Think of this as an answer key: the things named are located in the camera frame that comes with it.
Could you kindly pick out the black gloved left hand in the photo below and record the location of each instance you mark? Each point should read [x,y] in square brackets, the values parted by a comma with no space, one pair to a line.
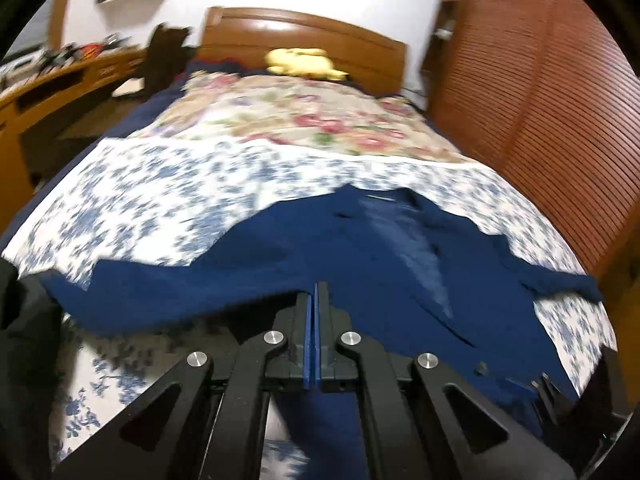
[31,324]

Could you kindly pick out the wooden desk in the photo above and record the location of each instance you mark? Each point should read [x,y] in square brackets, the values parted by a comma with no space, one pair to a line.
[24,106]

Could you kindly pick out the navy blue suit jacket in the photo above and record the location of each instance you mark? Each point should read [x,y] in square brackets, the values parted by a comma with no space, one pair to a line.
[409,275]

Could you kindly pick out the dark wooden chair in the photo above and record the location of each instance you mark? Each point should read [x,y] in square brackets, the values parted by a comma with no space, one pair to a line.
[165,58]

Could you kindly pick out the pink floral beige blanket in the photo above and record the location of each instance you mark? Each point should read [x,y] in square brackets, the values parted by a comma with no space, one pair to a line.
[294,111]

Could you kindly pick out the yellow plush toy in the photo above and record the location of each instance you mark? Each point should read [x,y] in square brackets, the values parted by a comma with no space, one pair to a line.
[306,63]

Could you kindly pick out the wooden louvered wardrobe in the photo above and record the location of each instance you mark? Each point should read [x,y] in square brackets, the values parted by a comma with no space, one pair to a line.
[540,91]

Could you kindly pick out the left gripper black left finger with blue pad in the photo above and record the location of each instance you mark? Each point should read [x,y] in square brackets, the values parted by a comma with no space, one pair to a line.
[205,418]

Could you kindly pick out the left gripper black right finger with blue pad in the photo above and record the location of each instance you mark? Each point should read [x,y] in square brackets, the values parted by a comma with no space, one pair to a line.
[419,418]

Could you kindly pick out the wooden bed headboard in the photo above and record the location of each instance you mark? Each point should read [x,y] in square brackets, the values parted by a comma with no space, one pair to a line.
[246,35]

